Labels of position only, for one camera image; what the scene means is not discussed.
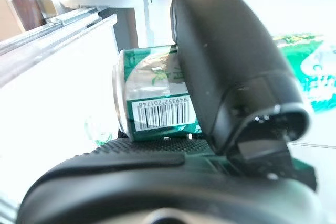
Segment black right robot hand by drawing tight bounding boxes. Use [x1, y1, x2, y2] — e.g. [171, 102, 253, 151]
[17, 0, 326, 224]

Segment tall green beer can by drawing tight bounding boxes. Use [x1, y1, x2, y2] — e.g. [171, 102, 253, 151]
[112, 45, 317, 183]

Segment fridge drawer with white bin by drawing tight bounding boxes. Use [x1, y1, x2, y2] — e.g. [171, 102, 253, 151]
[0, 0, 336, 224]

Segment short green soda can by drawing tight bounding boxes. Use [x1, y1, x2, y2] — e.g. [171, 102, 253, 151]
[272, 34, 336, 113]

